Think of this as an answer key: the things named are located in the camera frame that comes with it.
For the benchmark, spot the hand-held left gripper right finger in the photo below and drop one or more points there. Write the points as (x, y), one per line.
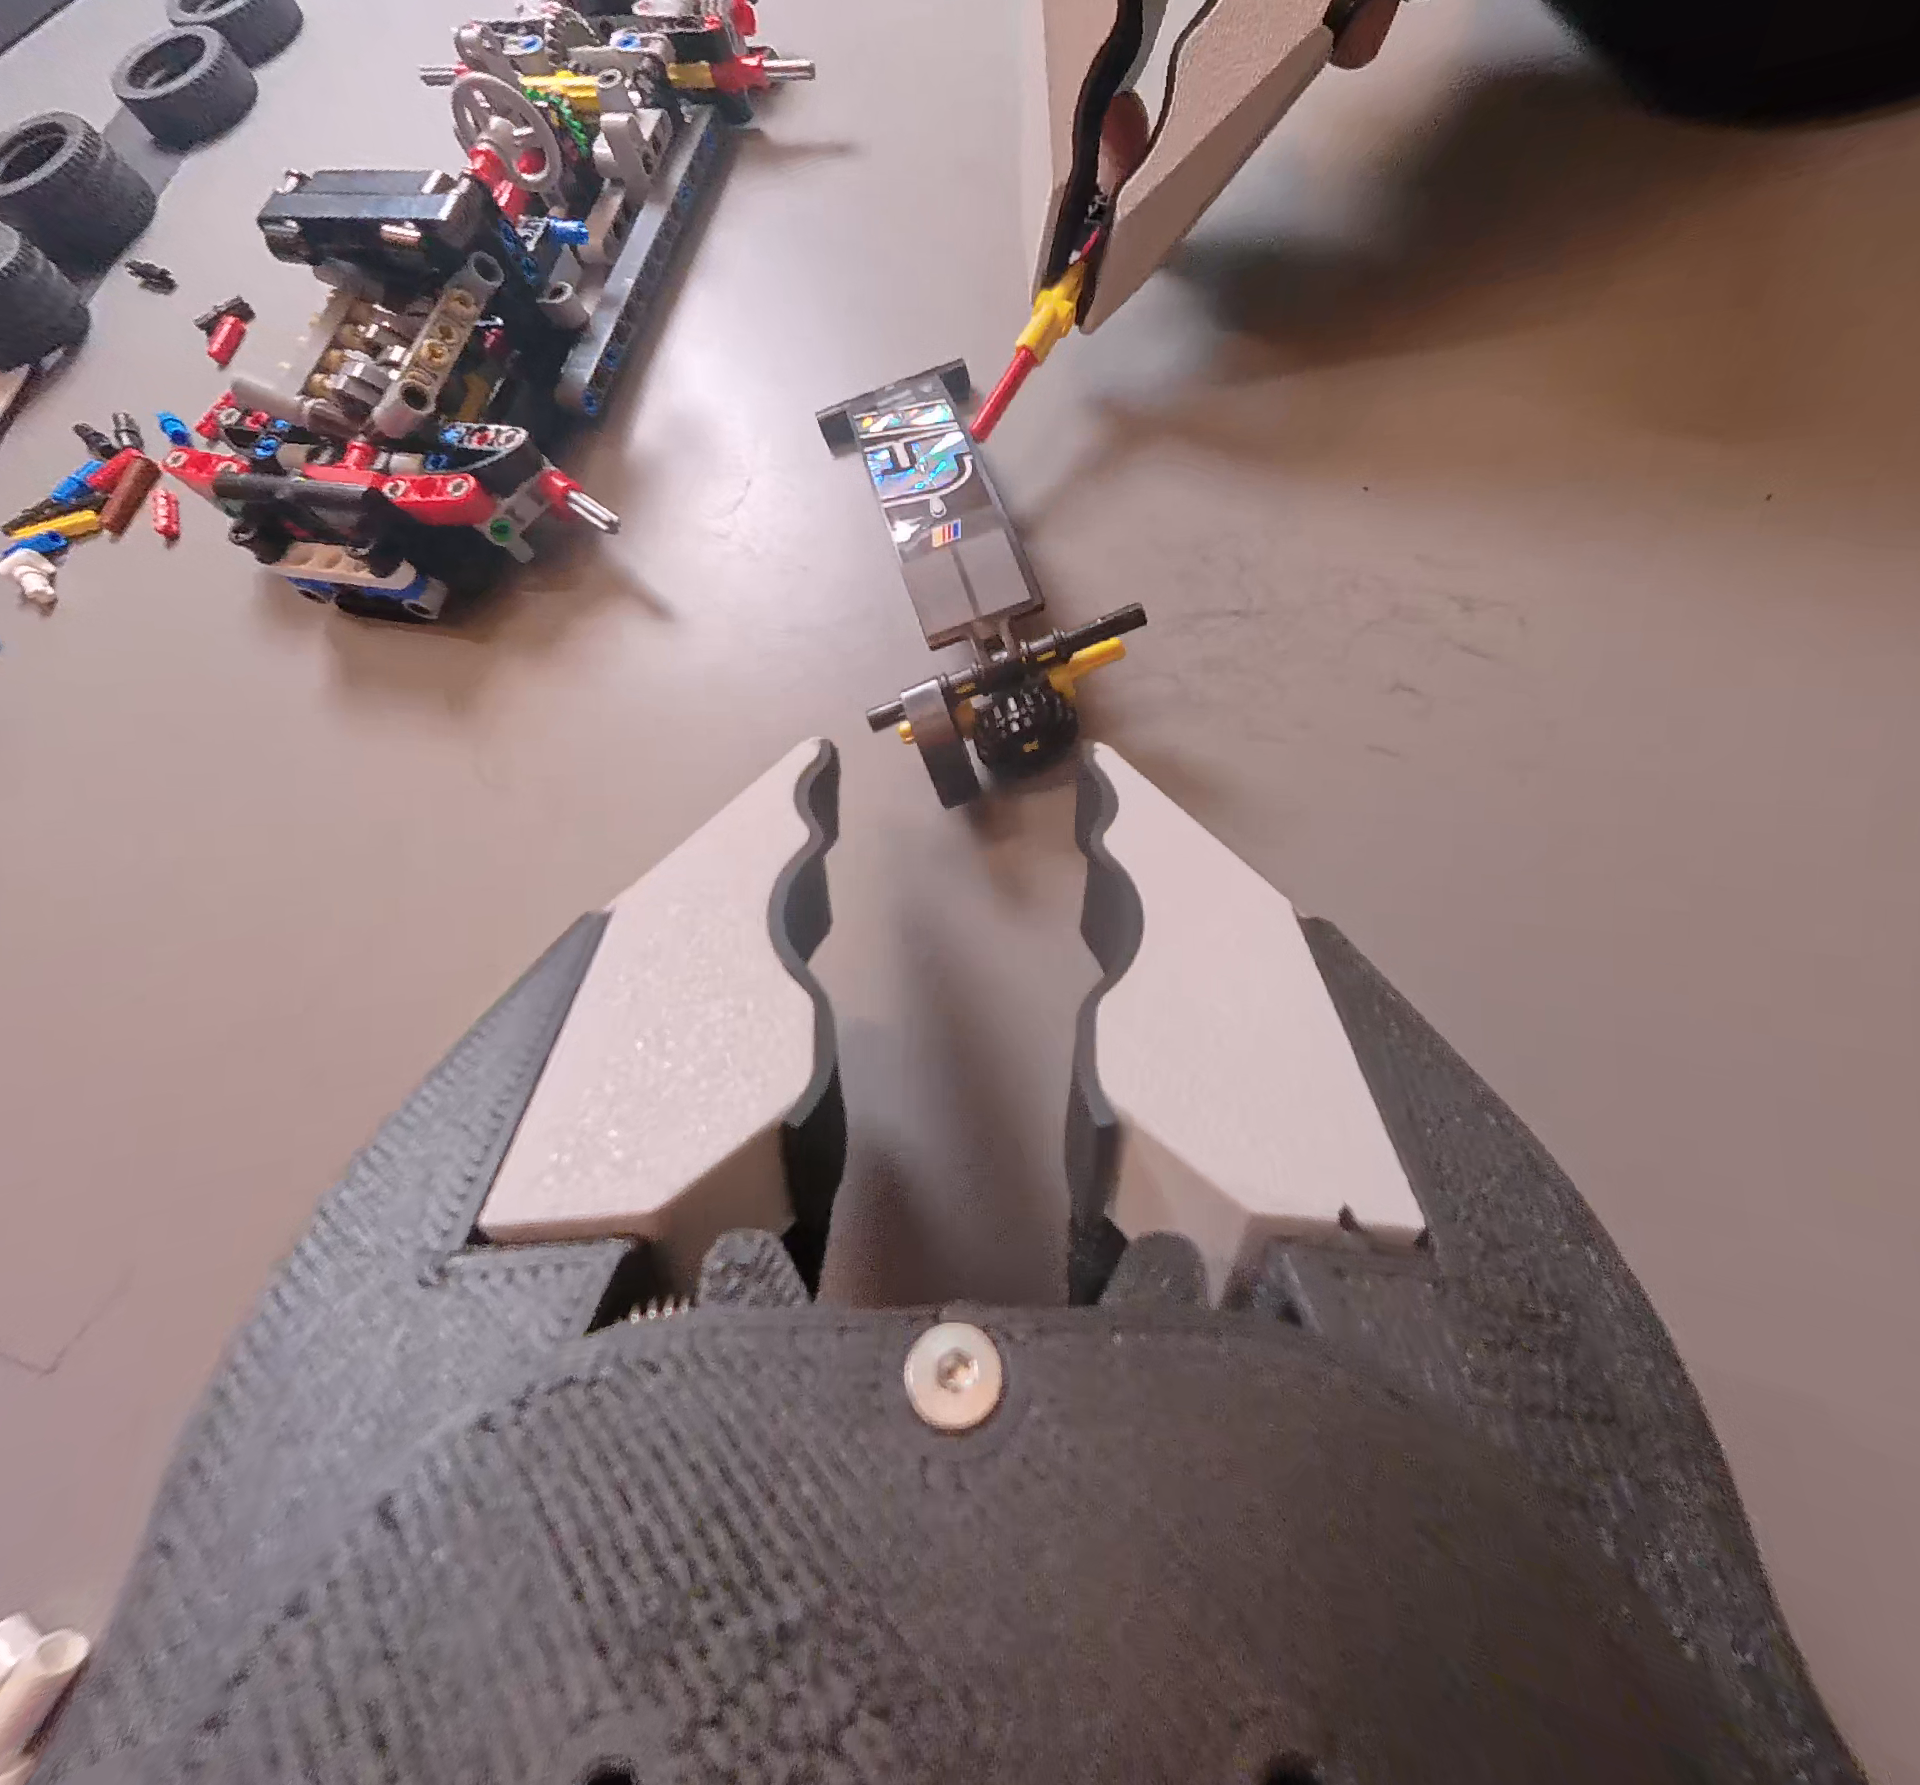
(1261, 1066)

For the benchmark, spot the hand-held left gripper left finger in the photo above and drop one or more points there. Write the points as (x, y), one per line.
(659, 1066)

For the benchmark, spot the black lego wing assembly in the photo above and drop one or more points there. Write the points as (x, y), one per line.
(946, 511)

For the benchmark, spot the yellow lego connector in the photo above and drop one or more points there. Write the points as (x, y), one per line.
(1054, 312)

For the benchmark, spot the red lego axle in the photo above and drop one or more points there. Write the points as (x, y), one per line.
(1002, 392)

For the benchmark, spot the pile of small lego pieces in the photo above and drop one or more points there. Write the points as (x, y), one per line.
(119, 480)

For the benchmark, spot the lego car chassis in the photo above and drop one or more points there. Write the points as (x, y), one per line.
(450, 315)

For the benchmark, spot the person's right hand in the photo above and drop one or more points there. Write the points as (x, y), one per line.
(1124, 142)

